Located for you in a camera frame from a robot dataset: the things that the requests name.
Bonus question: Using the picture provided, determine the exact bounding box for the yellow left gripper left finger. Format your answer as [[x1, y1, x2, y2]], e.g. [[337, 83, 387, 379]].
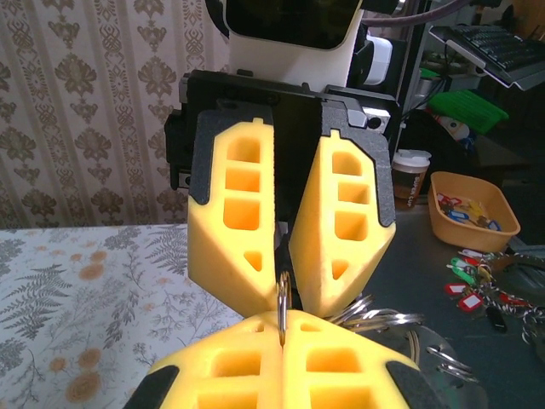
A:
[[123, 308, 285, 409]]

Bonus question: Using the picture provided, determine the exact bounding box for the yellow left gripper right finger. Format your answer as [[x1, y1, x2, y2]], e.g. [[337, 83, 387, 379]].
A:
[[283, 308, 448, 409]]

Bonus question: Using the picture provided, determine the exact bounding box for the small steel split ring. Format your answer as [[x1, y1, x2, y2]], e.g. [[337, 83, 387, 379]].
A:
[[275, 270, 294, 347]]

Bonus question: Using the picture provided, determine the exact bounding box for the brown paper coffee cup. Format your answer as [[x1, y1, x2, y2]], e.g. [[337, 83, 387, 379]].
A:
[[390, 149, 433, 211]]

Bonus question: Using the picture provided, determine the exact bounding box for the orange plastic tray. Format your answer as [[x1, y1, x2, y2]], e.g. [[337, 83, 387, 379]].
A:
[[427, 170, 522, 253]]

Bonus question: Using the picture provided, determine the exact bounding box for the black key fob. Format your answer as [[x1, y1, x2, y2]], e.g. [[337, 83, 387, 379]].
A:
[[485, 305, 510, 334]]

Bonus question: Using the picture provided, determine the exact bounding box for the small toy figure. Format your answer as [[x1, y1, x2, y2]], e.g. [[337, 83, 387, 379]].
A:
[[438, 115, 477, 146]]

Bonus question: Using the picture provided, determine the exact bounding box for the green plastic basket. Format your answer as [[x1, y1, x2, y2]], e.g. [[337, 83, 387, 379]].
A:
[[427, 89, 511, 134]]

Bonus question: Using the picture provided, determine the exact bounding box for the black keyboard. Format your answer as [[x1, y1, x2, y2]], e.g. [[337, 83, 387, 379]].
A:
[[428, 24, 545, 90]]

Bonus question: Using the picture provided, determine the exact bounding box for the steel split key ring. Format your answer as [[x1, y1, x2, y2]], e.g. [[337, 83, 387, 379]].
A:
[[425, 343, 479, 381], [331, 296, 427, 334]]

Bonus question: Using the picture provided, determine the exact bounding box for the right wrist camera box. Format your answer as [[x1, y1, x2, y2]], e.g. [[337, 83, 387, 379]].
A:
[[204, 0, 366, 84]]

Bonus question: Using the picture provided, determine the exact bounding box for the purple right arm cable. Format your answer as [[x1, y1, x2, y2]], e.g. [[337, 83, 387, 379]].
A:
[[361, 0, 476, 27]]

